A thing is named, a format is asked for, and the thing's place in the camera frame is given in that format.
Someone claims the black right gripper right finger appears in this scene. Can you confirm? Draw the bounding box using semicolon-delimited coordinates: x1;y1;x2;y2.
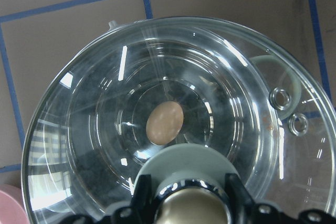
225;173;335;223

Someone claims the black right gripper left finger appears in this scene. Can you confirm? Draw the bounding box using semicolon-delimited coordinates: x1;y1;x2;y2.
62;175;152;224

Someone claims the brown egg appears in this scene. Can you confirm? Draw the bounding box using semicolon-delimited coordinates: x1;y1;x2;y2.
146;101;184;145

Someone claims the glass pot lid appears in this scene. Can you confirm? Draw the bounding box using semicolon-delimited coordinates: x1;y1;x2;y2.
22;17;335;223

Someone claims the pink bowl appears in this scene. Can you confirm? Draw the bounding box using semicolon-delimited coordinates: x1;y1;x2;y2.
1;184;29;224

